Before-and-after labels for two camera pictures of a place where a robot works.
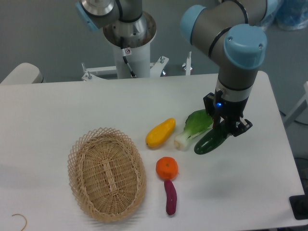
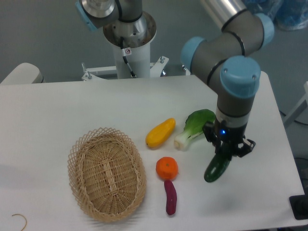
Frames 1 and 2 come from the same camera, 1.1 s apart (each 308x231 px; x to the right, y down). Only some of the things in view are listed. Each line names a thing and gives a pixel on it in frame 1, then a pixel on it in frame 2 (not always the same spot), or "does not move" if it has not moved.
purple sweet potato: [171, 195] does not move
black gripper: [231, 112] to [226, 138]
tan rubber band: [26, 221] does not move
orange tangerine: [167, 168] does not move
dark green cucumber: [212, 139] to [217, 167]
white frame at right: [301, 106] does not move
